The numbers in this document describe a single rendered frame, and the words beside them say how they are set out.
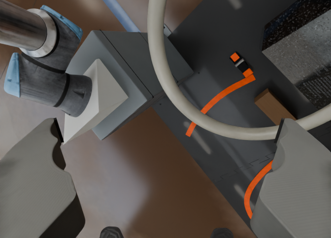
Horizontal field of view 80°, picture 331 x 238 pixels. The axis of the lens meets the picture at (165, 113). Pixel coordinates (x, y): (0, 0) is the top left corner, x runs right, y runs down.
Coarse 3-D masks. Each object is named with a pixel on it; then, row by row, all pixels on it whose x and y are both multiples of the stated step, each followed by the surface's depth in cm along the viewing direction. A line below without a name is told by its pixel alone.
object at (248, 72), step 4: (236, 52) 144; (232, 56) 145; (236, 56) 144; (240, 56) 144; (232, 60) 146; (236, 60) 145; (240, 60) 143; (244, 60) 143; (236, 64) 144; (240, 64) 143; (244, 64) 142; (240, 68) 144; (244, 68) 142; (248, 68) 141; (244, 72) 142; (248, 72) 141; (252, 72) 140; (248, 76) 142
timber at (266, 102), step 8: (264, 96) 136; (272, 96) 134; (256, 104) 140; (264, 104) 138; (272, 104) 136; (280, 104) 134; (264, 112) 140; (272, 112) 138; (280, 112) 136; (288, 112) 134; (272, 120) 140; (280, 120) 138
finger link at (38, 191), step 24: (48, 120) 11; (24, 144) 9; (48, 144) 9; (0, 168) 8; (24, 168) 8; (48, 168) 8; (0, 192) 7; (24, 192) 7; (48, 192) 7; (72, 192) 7; (0, 216) 6; (24, 216) 6; (48, 216) 6; (72, 216) 7
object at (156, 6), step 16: (160, 0) 33; (160, 16) 34; (160, 32) 36; (160, 48) 37; (160, 64) 38; (160, 80) 40; (176, 96) 42; (192, 112) 44; (320, 112) 44; (208, 128) 45; (224, 128) 46; (240, 128) 47; (256, 128) 47; (272, 128) 47; (304, 128) 45
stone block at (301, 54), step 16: (304, 0) 70; (320, 0) 64; (288, 16) 77; (304, 16) 70; (320, 16) 64; (272, 32) 84; (288, 32) 76; (304, 32) 71; (320, 32) 67; (272, 48) 85; (288, 48) 79; (304, 48) 74; (320, 48) 70; (288, 64) 84; (304, 64) 78; (320, 64) 74; (304, 80) 83; (320, 80) 78; (320, 96) 82
